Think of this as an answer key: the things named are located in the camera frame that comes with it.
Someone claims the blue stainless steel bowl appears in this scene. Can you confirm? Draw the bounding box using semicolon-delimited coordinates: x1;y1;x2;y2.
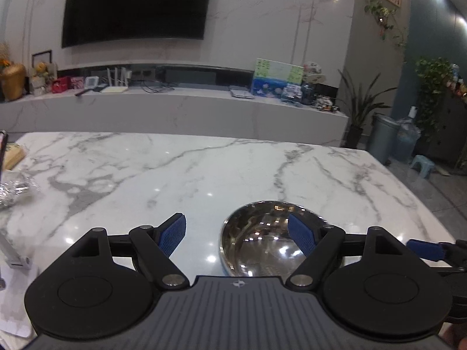
219;201;326;280

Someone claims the light blue plastic stool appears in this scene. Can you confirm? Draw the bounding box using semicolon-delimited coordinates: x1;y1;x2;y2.
410;155;435;179

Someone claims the grey trash bin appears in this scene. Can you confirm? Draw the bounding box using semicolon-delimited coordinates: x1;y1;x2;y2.
366;114;400;165

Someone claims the blue water jug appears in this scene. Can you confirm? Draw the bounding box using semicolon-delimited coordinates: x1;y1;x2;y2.
391;106;421;163

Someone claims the white marble tv bench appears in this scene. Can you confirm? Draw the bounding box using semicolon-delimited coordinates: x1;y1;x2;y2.
1;88;348;146

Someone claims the potted long-leaf plant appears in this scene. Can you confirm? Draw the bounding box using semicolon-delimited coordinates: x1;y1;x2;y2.
338;69;397;149

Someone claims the dark cabinet with vines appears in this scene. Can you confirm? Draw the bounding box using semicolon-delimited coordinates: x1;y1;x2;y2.
416;57;466;170

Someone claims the white wifi router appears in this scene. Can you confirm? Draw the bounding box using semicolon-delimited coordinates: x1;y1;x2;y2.
100;67;131;93

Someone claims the crumpled foil wrapper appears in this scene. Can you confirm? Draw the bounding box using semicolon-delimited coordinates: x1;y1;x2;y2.
1;171;40;210

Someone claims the green blue painted picture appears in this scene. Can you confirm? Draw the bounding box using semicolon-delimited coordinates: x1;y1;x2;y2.
250;58;304;98

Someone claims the yellow sponge block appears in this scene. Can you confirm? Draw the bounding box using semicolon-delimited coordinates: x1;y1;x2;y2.
2;143;26;171

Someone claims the red pink box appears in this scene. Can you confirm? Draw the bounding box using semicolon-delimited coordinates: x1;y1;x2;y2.
51;77;84;93

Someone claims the gold vase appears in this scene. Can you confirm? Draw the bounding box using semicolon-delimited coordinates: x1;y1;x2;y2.
1;63;26;101

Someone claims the black photo frame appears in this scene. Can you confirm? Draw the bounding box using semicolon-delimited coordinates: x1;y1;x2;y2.
31;50;53;78

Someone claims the black wall television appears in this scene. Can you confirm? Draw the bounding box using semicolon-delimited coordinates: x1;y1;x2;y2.
62;0;209;48

